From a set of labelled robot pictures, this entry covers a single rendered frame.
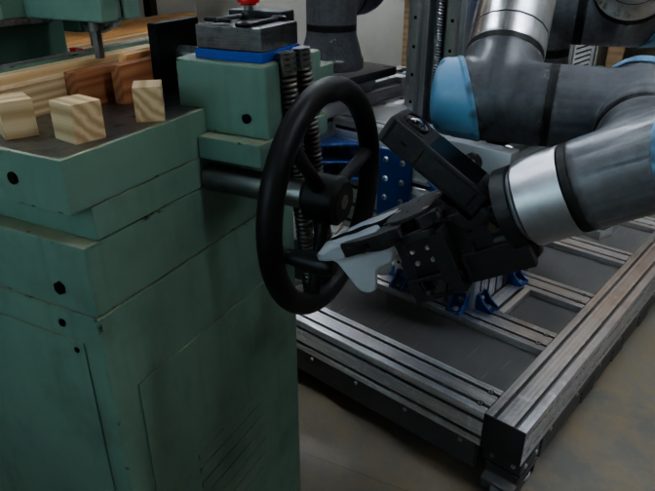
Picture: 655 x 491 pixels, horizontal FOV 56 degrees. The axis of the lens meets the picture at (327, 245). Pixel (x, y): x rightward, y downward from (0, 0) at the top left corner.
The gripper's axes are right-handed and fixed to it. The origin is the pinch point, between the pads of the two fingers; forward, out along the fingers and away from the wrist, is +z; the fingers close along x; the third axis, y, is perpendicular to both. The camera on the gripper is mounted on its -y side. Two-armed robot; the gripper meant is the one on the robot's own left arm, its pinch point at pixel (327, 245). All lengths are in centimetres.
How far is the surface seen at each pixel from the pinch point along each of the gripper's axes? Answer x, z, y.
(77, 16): 8.2, 24.4, -36.3
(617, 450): 79, 7, 89
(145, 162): 0.4, 18.0, -16.1
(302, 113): 4.5, -1.4, -13.0
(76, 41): 180, 210, -99
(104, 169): -5.7, 17.5, -17.0
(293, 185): 10.5, 8.0, -6.0
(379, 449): 54, 51, 64
